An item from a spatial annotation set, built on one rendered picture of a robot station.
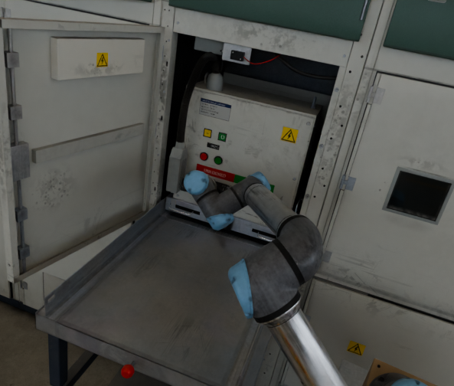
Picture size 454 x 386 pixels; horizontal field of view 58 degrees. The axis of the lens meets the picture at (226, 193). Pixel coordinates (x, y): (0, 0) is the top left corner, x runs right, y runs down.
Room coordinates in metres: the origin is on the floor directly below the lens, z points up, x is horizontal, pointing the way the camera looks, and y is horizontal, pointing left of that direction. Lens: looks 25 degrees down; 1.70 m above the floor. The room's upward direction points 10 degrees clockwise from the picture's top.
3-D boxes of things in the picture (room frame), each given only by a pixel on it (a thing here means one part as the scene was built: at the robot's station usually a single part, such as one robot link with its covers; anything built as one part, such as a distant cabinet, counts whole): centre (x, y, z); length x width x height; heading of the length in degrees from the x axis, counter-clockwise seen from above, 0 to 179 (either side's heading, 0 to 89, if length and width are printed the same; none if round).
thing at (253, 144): (1.45, -0.02, 1.15); 0.48 x 0.01 x 0.48; 76
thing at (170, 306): (1.09, 0.08, 0.82); 0.68 x 0.62 x 0.06; 166
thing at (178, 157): (1.44, 0.20, 1.09); 0.08 x 0.05 x 0.17; 166
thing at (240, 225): (1.47, -0.02, 0.89); 0.54 x 0.05 x 0.06; 76
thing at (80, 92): (1.24, 0.47, 1.21); 0.63 x 0.07 x 0.74; 155
